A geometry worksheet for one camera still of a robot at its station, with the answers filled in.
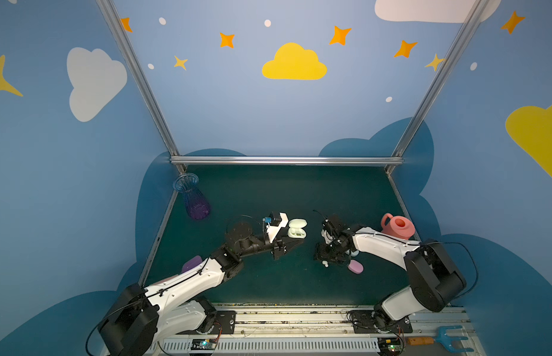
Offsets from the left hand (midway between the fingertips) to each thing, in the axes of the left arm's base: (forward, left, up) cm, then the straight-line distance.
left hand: (303, 236), depth 67 cm
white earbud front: (+1, -12, -25) cm, 27 cm away
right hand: (+4, -11, -25) cm, 27 cm away
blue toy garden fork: (-23, -47, -24) cm, 58 cm away
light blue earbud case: (+5, -24, -23) cm, 34 cm away
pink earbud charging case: (0, -23, -25) cm, 34 cm away
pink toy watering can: (+12, -40, -15) cm, 44 cm away
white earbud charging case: (+2, +2, +1) cm, 3 cm away
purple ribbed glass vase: (+27, +47, -24) cm, 59 cm away
